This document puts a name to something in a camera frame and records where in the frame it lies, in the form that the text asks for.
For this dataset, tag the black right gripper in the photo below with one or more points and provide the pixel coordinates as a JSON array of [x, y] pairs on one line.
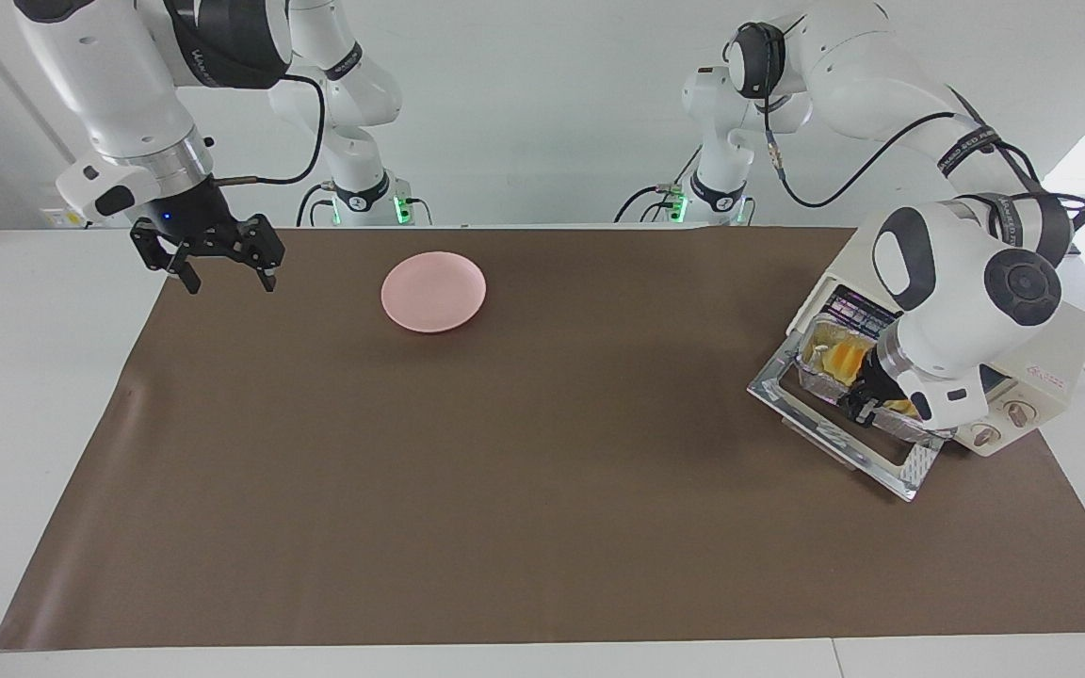
[[199, 221]]

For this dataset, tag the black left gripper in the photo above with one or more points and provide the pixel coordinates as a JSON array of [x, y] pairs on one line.
[[872, 386]]

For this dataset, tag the yellow sliced bread loaf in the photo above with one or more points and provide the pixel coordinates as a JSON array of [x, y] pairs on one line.
[[844, 360]]

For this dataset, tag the aluminium foil tray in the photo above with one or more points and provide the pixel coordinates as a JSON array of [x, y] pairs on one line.
[[820, 377]]

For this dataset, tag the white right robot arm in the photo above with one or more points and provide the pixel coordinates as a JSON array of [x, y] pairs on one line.
[[119, 85]]

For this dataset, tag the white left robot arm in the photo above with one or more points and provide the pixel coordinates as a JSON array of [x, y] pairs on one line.
[[938, 301]]

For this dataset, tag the metal oven rack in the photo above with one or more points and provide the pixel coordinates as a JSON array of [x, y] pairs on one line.
[[849, 306]]

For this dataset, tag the glass oven door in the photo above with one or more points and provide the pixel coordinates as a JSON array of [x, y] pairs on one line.
[[787, 405]]

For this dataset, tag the small round oven knob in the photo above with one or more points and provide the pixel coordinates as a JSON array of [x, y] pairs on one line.
[[983, 435]]

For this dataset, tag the large round oven knob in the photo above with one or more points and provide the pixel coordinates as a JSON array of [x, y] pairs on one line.
[[1019, 413]]

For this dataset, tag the cream toaster oven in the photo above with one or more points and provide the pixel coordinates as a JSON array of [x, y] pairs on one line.
[[1065, 348]]

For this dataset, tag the pink round plate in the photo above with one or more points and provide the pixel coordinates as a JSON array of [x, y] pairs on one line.
[[434, 292]]

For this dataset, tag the brown table mat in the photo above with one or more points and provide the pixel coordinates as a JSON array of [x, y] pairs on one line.
[[599, 527]]

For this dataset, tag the white wall socket box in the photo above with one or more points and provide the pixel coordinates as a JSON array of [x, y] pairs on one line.
[[57, 217]]

